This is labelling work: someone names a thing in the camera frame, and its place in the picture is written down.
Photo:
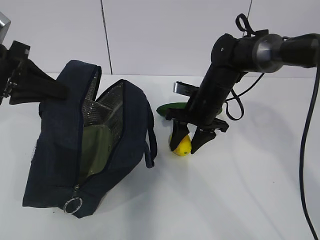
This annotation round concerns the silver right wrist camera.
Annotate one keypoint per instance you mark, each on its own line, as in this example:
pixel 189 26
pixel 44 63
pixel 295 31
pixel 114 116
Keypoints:
pixel 184 89

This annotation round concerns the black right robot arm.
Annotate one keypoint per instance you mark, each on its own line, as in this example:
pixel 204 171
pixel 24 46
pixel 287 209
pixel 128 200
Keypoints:
pixel 231 59

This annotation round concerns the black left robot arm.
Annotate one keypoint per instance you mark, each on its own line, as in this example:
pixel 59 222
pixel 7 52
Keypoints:
pixel 22 81

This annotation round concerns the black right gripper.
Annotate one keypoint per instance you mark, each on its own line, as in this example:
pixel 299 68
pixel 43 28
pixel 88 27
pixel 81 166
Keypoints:
pixel 205 131

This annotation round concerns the yellow lemon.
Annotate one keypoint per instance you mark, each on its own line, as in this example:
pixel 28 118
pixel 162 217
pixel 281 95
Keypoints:
pixel 184 148

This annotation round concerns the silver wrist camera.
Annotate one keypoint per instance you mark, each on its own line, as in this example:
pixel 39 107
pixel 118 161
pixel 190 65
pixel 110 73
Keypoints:
pixel 5 23
pixel 184 89

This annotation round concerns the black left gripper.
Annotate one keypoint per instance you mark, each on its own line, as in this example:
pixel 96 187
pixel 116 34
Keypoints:
pixel 30 83

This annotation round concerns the navy blue lunch bag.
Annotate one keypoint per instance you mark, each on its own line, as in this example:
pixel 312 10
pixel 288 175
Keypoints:
pixel 54 170

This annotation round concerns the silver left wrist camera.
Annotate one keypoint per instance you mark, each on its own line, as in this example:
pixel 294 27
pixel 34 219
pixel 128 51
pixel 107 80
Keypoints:
pixel 5 23

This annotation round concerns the green lidded glass container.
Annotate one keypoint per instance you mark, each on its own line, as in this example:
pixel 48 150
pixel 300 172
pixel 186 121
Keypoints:
pixel 97 143

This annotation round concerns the green cucumber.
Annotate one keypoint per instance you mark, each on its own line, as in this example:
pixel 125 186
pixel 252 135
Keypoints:
pixel 189 111

